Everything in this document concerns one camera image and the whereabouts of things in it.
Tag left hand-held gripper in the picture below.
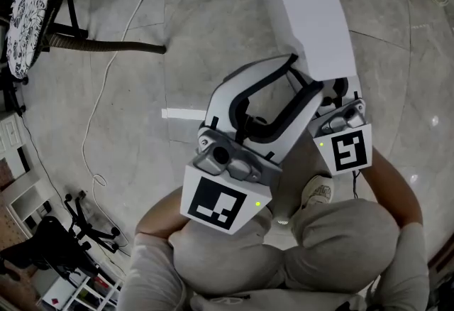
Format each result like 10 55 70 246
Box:
179 53 326 235

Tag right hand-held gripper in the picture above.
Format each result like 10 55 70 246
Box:
308 77 373 176

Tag white water dispenser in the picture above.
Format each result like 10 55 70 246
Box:
260 0 398 82

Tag person's left forearm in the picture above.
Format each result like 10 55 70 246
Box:
136 187 200 244

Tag person's right forearm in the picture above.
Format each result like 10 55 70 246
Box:
354 148 425 229

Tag person's right shoe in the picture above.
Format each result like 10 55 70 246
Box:
301 174 335 210

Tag person's grey trousers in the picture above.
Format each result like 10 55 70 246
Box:
168 195 402 297

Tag brown wicker chair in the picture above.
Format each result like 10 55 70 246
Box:
0 0 167 117

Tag person's white shirt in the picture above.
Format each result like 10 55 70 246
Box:
116 222 431 311

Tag black mesh office chair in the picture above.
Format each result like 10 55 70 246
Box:
0 192 122 279

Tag floral round seat cushion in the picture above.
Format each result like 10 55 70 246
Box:
5 0 49 80

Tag low white shelf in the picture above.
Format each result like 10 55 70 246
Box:
5 173 56 232

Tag white storage rack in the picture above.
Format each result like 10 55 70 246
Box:
38 268 123 311

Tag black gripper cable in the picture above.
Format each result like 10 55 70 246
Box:
350 170 361 199

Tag long white cable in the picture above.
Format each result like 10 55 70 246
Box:
81 0 175 229

